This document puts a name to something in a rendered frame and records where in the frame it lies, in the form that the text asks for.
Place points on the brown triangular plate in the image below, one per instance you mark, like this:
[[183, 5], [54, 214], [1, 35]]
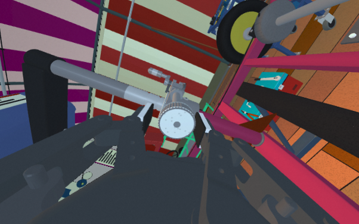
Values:
[[259, 123]]

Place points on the grey seat pillar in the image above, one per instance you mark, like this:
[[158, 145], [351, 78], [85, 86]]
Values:
[[98, 81]]

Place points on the blue tool board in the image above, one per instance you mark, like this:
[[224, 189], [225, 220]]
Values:
[[218, 19]]

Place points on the dark green steel frame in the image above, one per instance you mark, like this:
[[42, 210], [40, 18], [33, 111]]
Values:
[[98, 56]]

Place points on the dark blue steel frame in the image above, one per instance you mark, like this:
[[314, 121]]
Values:
[[281, 137]]

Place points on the grey seat clamp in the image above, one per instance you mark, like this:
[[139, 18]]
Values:
[[179, 95]]

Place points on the black flat panel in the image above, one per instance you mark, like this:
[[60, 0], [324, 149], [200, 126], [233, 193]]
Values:
[[303, 115]]

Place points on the magenta seat tube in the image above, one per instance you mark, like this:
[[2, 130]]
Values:
[[232, 128]]

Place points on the teal box with white tool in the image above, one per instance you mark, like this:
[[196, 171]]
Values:
[[270, 80]]

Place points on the thin grey pole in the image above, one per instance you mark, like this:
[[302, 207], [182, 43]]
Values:
[[123, 53]]

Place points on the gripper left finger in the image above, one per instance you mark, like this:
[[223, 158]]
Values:
[[131, 131]]

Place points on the blue wheeled stand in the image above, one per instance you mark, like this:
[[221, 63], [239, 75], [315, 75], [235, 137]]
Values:
[[283, 48]]

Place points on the grey round drum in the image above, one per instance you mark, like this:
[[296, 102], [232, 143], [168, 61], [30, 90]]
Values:
[[266, 25]]

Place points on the white printed sheet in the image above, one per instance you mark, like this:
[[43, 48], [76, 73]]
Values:
[[104, 160]]

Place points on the pink go-kart frame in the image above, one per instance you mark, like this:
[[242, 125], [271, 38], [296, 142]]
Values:
[[280, 162]]

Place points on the red flat box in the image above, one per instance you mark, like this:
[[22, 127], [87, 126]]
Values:
[[293, 85]]

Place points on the grey axle tube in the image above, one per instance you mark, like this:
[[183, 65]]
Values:
[[305, 11]]

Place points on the blue cabinet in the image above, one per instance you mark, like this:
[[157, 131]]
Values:
[[14, 129]]

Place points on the grey quick-release lever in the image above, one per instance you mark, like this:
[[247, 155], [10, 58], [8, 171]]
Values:
[[156, 72]]

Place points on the white knurled tension knob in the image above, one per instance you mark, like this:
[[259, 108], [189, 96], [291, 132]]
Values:
[[176, 123]]

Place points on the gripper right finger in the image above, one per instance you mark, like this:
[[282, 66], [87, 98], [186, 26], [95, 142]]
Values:
[[217, 151]]

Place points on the black wheel yellow hub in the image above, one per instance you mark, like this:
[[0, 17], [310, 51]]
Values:
[[239, 30]]

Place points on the red cream striped barrier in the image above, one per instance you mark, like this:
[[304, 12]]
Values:
[[168, 36]]

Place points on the black kart seat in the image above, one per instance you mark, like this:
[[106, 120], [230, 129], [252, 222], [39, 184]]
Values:
[[45, 95]]

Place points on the teal box with pliers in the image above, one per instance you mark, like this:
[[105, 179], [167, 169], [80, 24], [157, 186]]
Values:
[[249, 109]]

